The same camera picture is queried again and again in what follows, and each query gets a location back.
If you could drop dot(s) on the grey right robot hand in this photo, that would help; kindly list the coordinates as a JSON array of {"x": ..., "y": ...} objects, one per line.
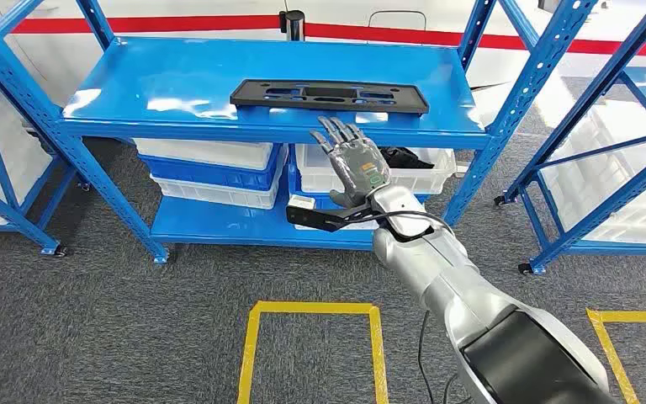
[{"x": 359, "y": 164}]

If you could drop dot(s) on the stacked white plastic crates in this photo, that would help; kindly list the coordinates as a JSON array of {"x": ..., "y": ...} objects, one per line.
[
  {"x": 607, "y": 173},
  {"x": 22, "y": 150}
]

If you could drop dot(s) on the yellow floor tape square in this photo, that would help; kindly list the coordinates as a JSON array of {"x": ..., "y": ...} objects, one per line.
[
  {"x": 248, "y": 357},
  {"x": 607, "y": 351}
]

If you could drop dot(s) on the black part in crate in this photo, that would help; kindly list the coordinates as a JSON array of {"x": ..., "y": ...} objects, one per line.
[{"x": 404, "y": 159}]

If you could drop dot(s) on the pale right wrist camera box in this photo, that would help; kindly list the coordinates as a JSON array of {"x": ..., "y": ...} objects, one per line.
[{"x": 302, "y": 202}]

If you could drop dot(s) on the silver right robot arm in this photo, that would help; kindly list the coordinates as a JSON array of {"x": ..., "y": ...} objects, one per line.
[{"x": 445, "y": 267}]

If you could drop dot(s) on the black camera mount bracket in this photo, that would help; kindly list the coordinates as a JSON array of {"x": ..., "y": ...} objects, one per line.
[{"x": 323, "y": 220}]

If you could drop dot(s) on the long black plastic frame part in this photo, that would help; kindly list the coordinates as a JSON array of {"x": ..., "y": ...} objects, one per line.
[{"x": 245, "y": 95}]

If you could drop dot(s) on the white car body red stripe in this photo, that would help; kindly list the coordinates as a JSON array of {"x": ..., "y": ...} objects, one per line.
[{"x": 217, "y": 8}]

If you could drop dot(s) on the black stanchion post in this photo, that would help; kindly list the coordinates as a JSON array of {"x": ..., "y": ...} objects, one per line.
[{"x": 292, "y": 25}]

